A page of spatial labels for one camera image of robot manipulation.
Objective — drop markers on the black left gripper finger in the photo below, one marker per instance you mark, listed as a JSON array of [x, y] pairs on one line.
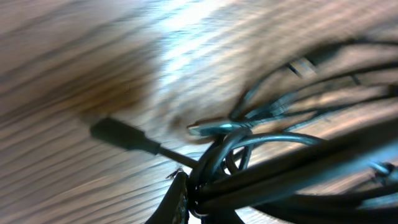
[[173, 208]]

